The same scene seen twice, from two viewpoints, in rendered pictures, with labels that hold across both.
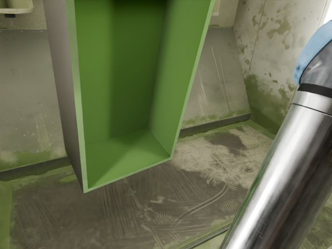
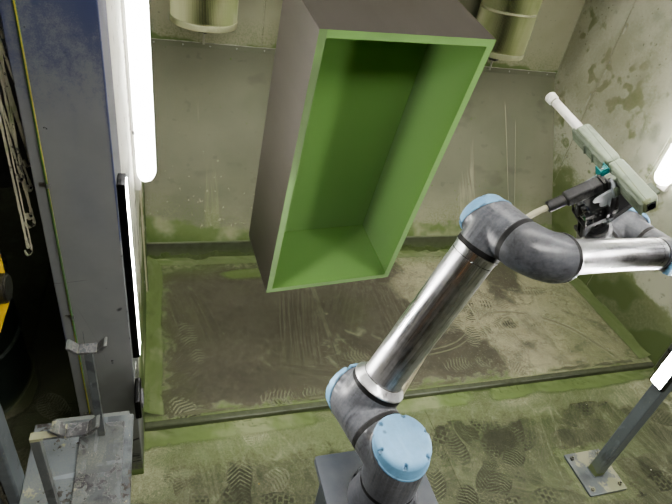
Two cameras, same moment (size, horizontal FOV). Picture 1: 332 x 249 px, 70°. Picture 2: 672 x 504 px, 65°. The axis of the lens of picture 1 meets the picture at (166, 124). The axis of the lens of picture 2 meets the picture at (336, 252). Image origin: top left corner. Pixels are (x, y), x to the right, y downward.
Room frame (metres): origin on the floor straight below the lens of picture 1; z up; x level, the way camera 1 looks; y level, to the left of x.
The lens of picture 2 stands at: (-0.76, -0.10, 1.99)
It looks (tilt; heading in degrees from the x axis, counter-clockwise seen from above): 35 degrees down; 9
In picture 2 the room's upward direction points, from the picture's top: 11 degrees clockwise
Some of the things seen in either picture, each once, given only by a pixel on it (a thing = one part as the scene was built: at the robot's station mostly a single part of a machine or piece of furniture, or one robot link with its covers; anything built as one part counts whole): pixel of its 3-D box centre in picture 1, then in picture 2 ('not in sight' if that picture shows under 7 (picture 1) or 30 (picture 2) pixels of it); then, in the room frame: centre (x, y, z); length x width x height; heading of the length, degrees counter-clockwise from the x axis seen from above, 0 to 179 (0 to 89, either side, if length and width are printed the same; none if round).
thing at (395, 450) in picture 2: not in sight; (395, 456); (0.08, -0.22, 0.83); 0.17 x 0.15 x 0.18; 44
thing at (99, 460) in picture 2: not in sight; (79, 431); (-0.20, 0.45, 0.95); 0.26 x 0.15 x 0.32; 30
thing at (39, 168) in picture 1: (154, 140); (371, 245); (2.03, 0.11, 0.11); 2.70 x 0.02 x 0.13; 120
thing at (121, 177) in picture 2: not in sight; (130, 275); (0.28, 0.63, 0.96); 0.06 x 0.02 x 0.63; 30
